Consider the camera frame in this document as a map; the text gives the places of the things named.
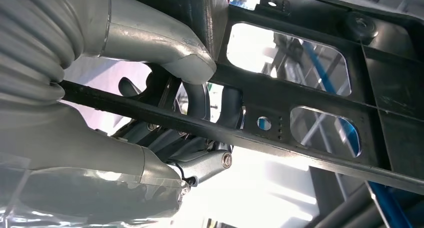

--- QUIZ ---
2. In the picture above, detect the blue metal shelf rack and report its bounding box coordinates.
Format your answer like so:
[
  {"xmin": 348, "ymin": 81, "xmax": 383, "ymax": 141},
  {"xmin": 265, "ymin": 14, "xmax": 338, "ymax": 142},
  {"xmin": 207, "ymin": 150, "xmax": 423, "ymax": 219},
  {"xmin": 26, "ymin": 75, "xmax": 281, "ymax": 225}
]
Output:
[{"xmin": 303, "ymin": 40, "xmax": 415, "ymax": 228}]

